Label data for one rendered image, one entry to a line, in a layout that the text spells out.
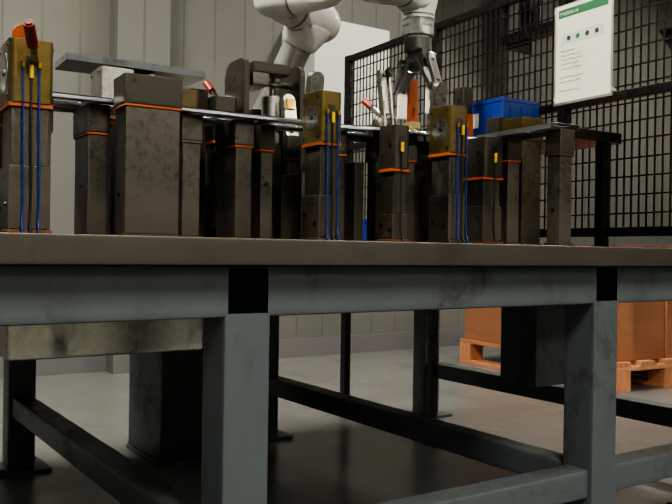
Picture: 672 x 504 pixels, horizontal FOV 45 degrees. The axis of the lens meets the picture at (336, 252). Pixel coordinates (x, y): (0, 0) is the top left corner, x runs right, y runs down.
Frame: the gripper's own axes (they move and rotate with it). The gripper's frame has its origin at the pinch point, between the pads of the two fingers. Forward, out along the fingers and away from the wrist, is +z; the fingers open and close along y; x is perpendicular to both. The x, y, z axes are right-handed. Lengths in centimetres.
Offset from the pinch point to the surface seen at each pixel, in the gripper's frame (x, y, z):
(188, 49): 36, -273, -72
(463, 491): -33, 63, 83
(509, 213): 14.3, 23.0, 27.8
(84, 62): -83, -27, -7
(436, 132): -8.3, 20.1, 8.4
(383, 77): -0.2, -16.0, -11.9
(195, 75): -54, -26, -7
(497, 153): 7.8, 24.8, 12.7
